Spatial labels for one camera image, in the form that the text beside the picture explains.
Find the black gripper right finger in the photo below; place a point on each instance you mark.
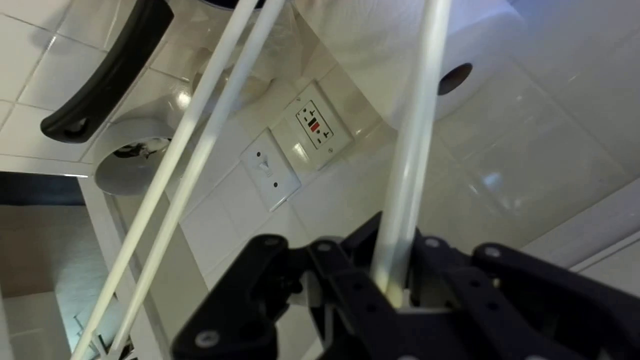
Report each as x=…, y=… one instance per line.
x=520, y=307

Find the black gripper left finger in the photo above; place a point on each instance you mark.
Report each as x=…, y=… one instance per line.
x=266, y=301

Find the white power outlet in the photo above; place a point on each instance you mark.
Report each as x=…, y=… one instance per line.
x=313, y=125

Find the white light switch plate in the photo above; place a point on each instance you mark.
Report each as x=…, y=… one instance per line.
x=270, y=171

